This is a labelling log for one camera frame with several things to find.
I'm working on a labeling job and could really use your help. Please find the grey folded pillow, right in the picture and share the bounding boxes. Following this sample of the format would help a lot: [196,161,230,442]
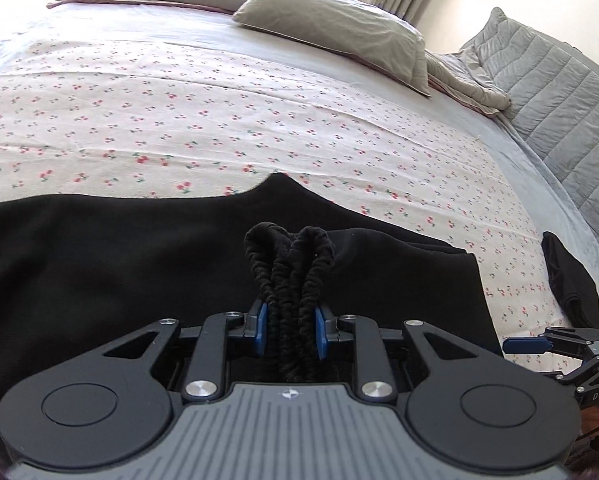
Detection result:
[424,49,513,119]

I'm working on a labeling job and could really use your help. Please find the grey quilted headboard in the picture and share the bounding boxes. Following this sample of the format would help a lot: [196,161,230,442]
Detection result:
[459,6,599,262]

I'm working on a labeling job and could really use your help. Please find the black pants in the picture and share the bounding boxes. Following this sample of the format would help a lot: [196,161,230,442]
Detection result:
[0,172,504,441]

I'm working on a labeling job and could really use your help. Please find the cherry print cloth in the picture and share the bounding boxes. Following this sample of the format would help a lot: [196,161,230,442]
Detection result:
[0,40,563,361]

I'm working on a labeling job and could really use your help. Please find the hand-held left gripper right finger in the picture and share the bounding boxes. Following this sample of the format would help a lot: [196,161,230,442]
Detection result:
[313,304,481,404]

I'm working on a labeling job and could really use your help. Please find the black folded garment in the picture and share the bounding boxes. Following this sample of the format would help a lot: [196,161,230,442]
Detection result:
[540,231,599,332]

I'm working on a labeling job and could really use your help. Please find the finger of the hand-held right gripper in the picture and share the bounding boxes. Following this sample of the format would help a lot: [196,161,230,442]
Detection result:
[553,354,599,387]
[502,326,599,361]

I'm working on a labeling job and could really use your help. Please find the bed with grey sheet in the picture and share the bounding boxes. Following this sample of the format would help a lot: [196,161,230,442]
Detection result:
[0,0,599,322]

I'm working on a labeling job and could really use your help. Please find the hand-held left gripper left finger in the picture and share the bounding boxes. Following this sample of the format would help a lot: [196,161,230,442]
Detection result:
[96,300,269,404]

